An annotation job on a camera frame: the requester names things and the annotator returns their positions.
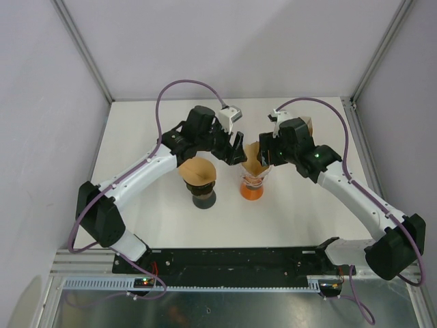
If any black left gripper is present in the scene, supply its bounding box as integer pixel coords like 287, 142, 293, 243
196, 119, 246, 166

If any orange liquid glass beaker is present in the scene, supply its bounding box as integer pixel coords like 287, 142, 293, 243
240, 177, 264, 201

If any brown paper coffee filter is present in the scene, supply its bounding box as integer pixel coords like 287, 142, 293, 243
178, 157, 216, 186

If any olive green plastic dripper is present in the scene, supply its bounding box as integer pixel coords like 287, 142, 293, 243
185, 181, 215, 197

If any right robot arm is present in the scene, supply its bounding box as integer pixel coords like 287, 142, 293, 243
257, 116, 425, 280

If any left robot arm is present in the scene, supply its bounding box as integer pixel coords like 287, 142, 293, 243
76, 105, 246, 273

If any orange coffee filter box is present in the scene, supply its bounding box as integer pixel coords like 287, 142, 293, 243
301, 116, 313, 136

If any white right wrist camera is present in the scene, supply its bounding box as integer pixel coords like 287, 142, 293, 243
268, 109, 295, 138

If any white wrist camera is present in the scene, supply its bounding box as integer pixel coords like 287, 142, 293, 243
268, 109, 295, 138
217, 106, 242, 135

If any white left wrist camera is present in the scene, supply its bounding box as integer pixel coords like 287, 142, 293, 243
217, 106, 242, 135

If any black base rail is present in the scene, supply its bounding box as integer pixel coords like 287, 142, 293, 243
112, 246, 356, 292

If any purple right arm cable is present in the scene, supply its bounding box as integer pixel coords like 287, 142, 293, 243
275, 97, 424, 325

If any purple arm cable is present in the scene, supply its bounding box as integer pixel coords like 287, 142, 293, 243
67, 79, 228, 301
275, 97, 424, 325

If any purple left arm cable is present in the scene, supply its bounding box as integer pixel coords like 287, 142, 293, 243
67, 79, 228, 301

